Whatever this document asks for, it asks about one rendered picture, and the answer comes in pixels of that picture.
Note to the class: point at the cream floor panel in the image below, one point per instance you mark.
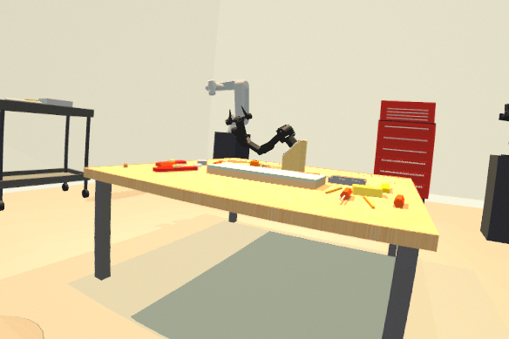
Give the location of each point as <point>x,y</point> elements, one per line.
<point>269,175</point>

